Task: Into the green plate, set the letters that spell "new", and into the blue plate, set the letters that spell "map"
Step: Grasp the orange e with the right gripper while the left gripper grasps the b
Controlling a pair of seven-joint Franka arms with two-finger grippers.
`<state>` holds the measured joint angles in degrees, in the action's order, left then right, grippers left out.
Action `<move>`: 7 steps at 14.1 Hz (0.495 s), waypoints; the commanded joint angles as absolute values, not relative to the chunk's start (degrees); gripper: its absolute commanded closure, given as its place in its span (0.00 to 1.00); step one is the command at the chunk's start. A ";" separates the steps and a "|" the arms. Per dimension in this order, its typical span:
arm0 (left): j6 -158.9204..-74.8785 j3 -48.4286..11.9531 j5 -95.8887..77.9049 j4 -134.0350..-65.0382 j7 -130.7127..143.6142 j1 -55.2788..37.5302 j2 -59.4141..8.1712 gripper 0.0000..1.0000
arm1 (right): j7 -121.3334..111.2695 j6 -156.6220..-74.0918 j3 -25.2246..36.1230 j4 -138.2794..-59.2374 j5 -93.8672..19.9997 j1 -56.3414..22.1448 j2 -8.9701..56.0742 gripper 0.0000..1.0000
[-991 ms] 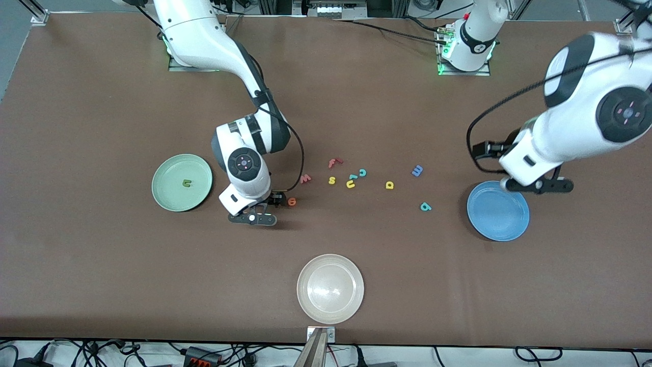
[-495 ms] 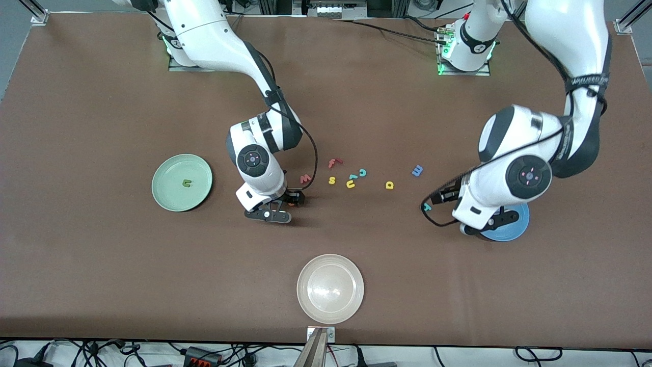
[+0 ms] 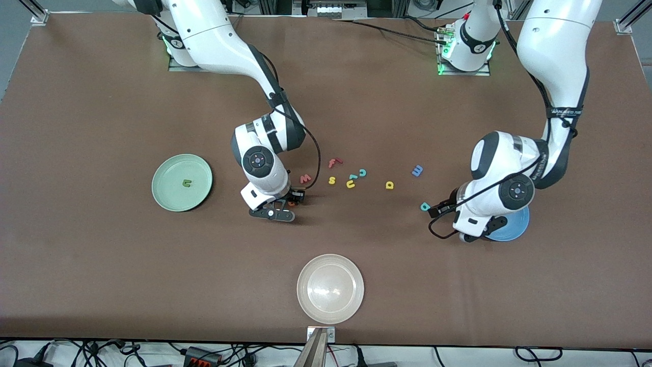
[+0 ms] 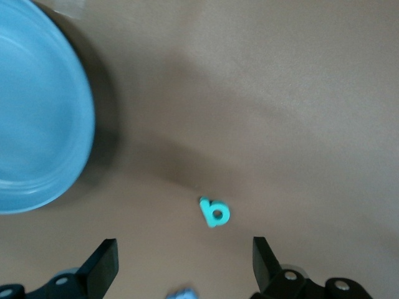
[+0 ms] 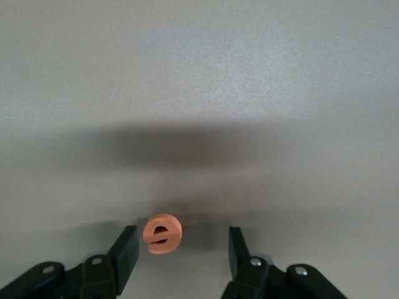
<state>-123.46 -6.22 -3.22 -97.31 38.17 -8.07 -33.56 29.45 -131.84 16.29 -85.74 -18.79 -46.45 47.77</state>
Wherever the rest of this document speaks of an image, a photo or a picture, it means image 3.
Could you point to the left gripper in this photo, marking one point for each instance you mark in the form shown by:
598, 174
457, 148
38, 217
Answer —
444, 207

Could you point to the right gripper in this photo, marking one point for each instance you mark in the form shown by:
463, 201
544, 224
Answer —
296, 196

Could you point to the pink foam letter w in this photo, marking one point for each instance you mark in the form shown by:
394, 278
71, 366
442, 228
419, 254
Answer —
305, 179

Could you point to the blue foam letter m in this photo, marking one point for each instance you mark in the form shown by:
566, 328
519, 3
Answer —
417, 171

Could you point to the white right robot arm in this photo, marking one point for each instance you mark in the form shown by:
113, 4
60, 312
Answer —
214, 35

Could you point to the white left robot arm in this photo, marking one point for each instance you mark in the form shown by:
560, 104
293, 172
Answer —
555, 46

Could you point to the red foam letter f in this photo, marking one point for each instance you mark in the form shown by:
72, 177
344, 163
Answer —
332, 163

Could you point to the blue plate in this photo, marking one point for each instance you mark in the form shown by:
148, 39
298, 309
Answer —
514, 228

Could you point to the beige plate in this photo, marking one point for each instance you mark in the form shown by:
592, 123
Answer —
330, 288

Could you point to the green plate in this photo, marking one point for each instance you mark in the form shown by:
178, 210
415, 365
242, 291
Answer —
173, 196

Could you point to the black orange power strip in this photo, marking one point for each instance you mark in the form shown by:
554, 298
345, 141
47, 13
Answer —
196, 355

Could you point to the white terminal block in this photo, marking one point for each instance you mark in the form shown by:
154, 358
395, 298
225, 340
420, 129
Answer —
331, 10

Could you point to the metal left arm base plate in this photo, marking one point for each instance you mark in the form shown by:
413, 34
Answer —
466, 73

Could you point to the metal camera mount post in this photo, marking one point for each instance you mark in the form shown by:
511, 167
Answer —
313, 354

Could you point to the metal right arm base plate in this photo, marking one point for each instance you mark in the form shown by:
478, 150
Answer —
178, 68

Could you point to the aluminium frame post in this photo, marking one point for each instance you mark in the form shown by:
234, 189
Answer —
38, 15
629, 20

